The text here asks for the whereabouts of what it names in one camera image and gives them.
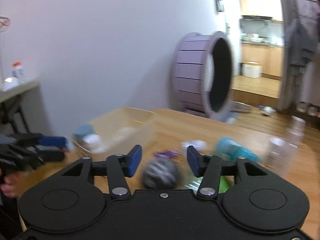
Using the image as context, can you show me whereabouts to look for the bag of green packets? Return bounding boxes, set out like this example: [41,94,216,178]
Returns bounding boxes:
[183,175,234,193]

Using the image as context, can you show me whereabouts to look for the cream plastic storage bin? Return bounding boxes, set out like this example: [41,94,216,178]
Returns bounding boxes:
[71,106,156,155]

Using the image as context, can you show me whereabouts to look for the black clothes rack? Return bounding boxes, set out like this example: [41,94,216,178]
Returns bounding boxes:
[295,0,319,34]

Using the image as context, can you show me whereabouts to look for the orange cap white bottle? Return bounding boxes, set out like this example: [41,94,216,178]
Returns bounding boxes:
[12,62,25,82]

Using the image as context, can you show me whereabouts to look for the white box yellow lid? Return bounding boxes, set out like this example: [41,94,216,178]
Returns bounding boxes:
[242,61,262,79]

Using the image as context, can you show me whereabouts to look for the blue cap clear jar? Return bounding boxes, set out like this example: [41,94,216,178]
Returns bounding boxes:
[74,124,95,142]

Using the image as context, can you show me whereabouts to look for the small white pill bottle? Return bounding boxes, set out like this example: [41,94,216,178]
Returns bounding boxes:
[182,140,207,151]

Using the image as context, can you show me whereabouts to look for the teal plastic bottle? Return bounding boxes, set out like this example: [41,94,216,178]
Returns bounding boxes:
[214,137,260,163]

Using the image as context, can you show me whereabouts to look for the large white pill bottle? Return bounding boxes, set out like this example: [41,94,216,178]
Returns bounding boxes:
[82,134,105,154]

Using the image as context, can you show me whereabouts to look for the black gyro wrist ball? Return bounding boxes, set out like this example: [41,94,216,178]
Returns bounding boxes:
[142,157,181,190]

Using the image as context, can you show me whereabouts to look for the person left hand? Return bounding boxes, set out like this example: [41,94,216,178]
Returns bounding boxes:
[1,172,23,198]

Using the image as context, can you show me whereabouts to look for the purple snack packet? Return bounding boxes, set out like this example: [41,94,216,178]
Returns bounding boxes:
[154,150,181,160]

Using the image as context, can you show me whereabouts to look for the clear spray bottle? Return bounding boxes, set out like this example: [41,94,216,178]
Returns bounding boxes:
[278,116,306,177]

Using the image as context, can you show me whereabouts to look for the purple cat exercise wheel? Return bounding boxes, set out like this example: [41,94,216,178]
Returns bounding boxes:
[171,31,233,121]

